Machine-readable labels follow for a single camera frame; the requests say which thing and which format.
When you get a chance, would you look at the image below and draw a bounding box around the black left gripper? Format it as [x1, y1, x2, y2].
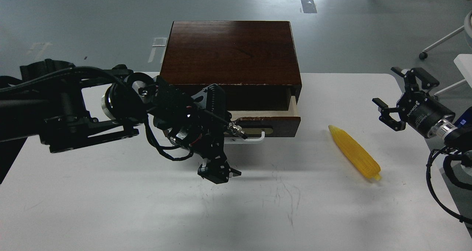
[153, 75, 242, 184]

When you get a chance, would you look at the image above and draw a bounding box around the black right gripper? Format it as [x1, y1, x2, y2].
[372, 67, 455, 139]

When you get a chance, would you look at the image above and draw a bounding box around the wooden drawer with white handle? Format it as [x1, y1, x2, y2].
[162, 95, 301, 144]

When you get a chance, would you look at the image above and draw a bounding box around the yellow toy corn cob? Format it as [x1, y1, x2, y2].
[328, 125, 382, 181]

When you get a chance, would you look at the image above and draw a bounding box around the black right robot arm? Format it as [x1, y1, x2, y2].
[372, 67, 471, 224]

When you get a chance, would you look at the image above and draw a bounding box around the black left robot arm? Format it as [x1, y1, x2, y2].
[0, 59, 247, 184]

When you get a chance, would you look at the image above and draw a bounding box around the dark wooden drawer cabinet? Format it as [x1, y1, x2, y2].
[160, 21, 302, 111]

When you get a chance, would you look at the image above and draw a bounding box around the white side table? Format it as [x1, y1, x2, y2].
[454, 53, 472, 82]

